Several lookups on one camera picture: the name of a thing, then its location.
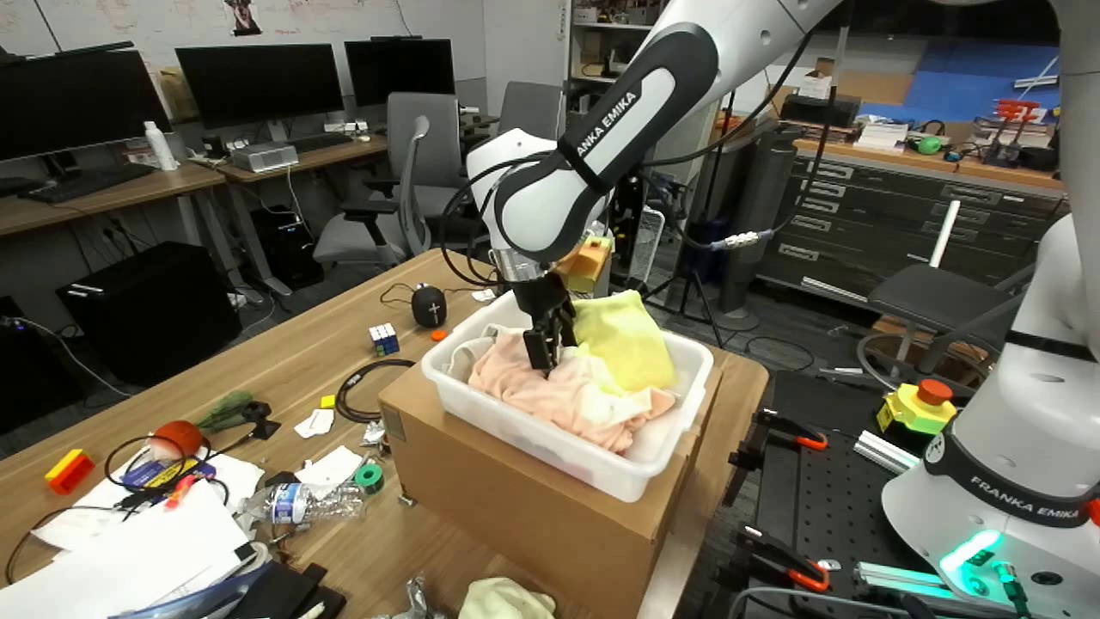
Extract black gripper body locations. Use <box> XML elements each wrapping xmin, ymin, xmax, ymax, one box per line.
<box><xmin>512</xmin><ymin>275</ymin><xmax>575</xmax><ymax>334</ymax></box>

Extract yellow towel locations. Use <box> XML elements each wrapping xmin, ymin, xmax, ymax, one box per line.
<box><xmin>575</xmin><ymin>289</ymin><xmax>678</xmax><ymax>393</ymax></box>

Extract peach t-shirt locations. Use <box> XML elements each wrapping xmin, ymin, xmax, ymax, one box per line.
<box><xmin>467</xmin><ymin>328</ymin><xmax>678</xmax><ymax>453</ymax></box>

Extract light green towel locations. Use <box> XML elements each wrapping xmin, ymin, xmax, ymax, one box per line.
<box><xmin>458</xmin><ymin>577</ymin><xmax>557</xmax><ymax>619</ymax></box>

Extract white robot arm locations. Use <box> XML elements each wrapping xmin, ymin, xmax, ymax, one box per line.
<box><xmin>467</xmin><ymin>0</ymin><xmax>1100</xmax><ymax>619</ymax></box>

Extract brown cardboard box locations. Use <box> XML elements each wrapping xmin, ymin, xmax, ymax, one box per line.
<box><xmin>381</xmin><ymin>356</ymin><xmax>726</xmax><ymax>619</ymax></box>

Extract white plastic bin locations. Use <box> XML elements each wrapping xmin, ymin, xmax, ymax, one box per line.
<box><xmin>419</xmin><ymin>291</ymin><xmax>716</xmax><ymax>502</ymax></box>

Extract rubiks cube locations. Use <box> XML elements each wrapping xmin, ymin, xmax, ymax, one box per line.
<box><xmin>366</xmin><ymin>324</ymin><xmax>400</xmax><ymax>354</ymax></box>

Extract grey office chair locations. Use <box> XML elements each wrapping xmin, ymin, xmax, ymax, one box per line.
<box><xmin>497</xmin><ymin>82</ymin><xmax>565</xmax><ymax>138</ymax></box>
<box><xmin>314</xmin><ymin>91</ymin><xmax>463</xmax><ymax>265</ymax></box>

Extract green tape roll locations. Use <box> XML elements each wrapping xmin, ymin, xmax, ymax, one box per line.
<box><xmin>349</xmin><ymin>460</ymin><xmax>386</xmax><ymax>494</ymax></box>

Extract right black monitor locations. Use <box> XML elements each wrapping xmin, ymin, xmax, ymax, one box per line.
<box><xmin>342</xmin><ymin>37</ymin><xmax>455</xmax><ymax>106</ymax></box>

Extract black monitor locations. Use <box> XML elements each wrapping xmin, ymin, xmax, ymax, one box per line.
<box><xmin>0</xmin><ymin>52</ymin><xmax>164</xmax><ymax>157</ymax></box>
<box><xmin>174</xmin><ymin>45</ymin><xmax>340</xmax><ymax>122</ymax></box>
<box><xmin>342</xmin><ymin>37</ymin><xmax>455</xmax><ymax>106</ymax></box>

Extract black drawer cabinet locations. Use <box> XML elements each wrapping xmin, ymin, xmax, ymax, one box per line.
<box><xmin>758</xmin><ymin>157</ymin><xmax>1064</xmax><ymax>307</ymax></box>

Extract crumpled plastic bottle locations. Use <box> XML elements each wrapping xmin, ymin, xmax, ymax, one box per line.
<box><xmin>238</xmin><ymin>474</ymin><xmax>363</xmax><ymax>536</ymax></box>

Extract middle black monitor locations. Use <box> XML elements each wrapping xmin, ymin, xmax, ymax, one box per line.
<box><xmin>174</xmin><ymin>45</ymin><xmax>340</xmax><ymax>122</ymax></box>

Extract emergency stop button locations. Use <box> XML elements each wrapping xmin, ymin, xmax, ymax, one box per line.
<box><xmin>876</xmin><ymin>377</ymin><xmax>954</xmax><ymax>437</ymax></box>

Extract black computer case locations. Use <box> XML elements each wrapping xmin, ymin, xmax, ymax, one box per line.
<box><xmin>57</xmin><ymin>240</ymin><xmax>241</xmax><ymax>383</ymax></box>

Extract white spray bottle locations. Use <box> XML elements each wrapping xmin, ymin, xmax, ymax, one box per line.
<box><xmin>143</xmin><ymin>121</ymin><xmax>178</xmax><ymax>170</ymax></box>

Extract white papers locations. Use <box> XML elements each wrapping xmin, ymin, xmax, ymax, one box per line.
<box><xmin>0</xmin><ymin>453</ymin><xmax>260</xmax><ymax>619</ymax></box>

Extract yellow red toy block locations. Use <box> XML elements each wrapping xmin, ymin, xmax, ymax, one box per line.
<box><xmin>43</xmin><ymin>447</ymin><xmax>94</xmax><ymax>494</ymax></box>

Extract left black monitor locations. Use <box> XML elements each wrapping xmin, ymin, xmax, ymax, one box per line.
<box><xmin>0</xmin><ymin>52</ymin><xmax>164</xmax><ymax>157</ymax></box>

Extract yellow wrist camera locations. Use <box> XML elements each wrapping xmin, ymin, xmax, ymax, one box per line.
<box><xmin>557</xmin><ymin>233</ymin><xmax>616</xmax><ymax>294</ymax></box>

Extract black headphone cable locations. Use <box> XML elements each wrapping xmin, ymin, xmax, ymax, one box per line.
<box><xmin>332</xmin><ymin>356</ymin><xmax>419</xmax><ymax>425</ymax></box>

